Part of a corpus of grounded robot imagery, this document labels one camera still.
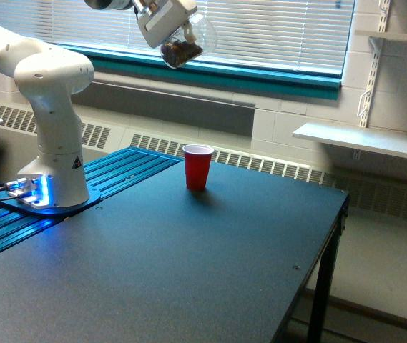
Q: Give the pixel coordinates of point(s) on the white slotted shelf rail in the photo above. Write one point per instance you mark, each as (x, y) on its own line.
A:
(375, 39)

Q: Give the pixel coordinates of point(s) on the white wall shelf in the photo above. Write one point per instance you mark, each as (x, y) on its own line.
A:
(392, 35)
(372, 140)

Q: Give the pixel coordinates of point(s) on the black table leg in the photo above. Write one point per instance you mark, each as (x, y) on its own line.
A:
(325, 277)

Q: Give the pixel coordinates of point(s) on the white radiator vent cover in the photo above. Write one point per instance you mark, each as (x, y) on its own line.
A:
(367, 194)

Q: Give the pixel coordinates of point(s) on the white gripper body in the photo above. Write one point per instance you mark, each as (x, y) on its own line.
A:
(158, 20)

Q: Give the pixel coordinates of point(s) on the white window blinds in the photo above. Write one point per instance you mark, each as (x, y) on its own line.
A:
(301, 36)

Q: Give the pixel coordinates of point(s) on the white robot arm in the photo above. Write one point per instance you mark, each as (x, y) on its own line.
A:
(47, 76)

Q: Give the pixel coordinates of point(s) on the teal window sill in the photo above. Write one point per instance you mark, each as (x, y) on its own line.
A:
(213, 76)

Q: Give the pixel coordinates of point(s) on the upper white wall shelf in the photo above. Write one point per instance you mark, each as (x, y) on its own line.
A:
(392, 35)

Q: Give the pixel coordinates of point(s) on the clear plastic cup with nuts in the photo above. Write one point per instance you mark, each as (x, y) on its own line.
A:
(176, 52)

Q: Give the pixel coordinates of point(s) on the red plastic cup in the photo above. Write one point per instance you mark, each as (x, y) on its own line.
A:
(197, 165)

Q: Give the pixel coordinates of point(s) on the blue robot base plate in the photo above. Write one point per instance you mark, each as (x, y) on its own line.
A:
(94, 198)

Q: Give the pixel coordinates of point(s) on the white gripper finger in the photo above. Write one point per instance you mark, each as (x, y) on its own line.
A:
(188, 33)

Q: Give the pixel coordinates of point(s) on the lower white wall shelf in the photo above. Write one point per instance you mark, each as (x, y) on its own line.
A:
(372, 140)

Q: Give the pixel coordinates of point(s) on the blue ribbed aluminium table section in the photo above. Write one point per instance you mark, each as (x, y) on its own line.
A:
(110, 174)

